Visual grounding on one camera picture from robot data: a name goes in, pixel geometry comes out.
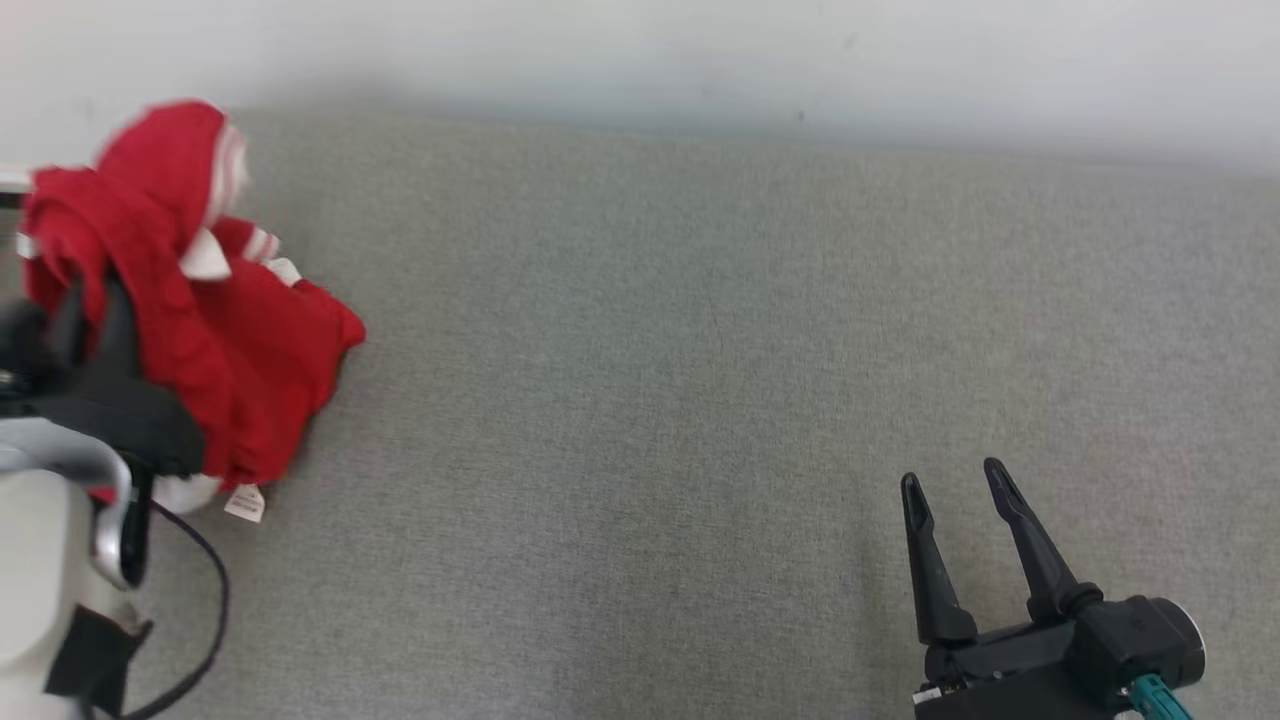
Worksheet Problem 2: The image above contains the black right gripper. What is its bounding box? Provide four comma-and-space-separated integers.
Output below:
900, 457, 1207, 720

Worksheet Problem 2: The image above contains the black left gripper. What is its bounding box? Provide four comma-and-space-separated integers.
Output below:
0, 268, 207, 478

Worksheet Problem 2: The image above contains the plain red garment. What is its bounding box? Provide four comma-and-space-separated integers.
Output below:
15, 98, 367, 523

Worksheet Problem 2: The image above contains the teal cable connector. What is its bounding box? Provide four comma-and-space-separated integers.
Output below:
1128, 672, 1196, 720

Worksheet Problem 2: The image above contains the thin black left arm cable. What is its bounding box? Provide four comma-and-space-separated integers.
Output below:
95, 500, 233, 720

